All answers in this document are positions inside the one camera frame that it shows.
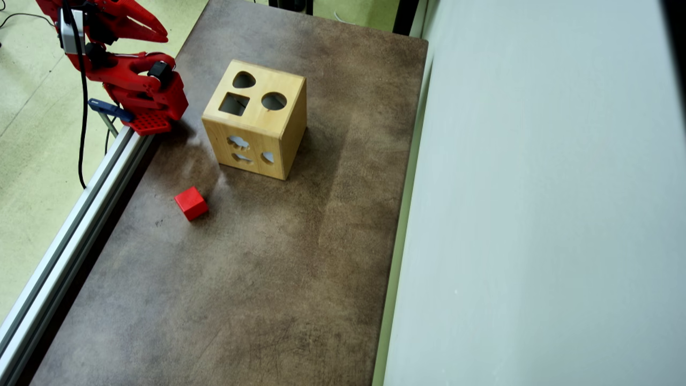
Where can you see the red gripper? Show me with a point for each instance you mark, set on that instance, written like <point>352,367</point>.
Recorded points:
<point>119,15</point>

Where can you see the red wooden cube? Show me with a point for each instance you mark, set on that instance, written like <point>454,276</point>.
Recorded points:
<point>190,203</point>

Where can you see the red robot arm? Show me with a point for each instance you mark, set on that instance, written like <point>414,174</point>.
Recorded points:
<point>161,102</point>

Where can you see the blue table clamp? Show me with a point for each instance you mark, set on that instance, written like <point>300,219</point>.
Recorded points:
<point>110,109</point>

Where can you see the wooden shape sorter box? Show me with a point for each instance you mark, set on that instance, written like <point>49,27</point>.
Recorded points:
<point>252,120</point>

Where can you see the black equipment base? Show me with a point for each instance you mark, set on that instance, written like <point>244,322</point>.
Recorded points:
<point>292,5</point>

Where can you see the black furniture leg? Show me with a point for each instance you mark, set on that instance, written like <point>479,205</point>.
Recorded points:
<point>405,16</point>

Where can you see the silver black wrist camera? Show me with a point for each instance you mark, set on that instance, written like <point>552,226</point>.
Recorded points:
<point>69,32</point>

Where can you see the aluminium profile rail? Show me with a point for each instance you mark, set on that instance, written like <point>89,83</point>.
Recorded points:
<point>64,241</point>

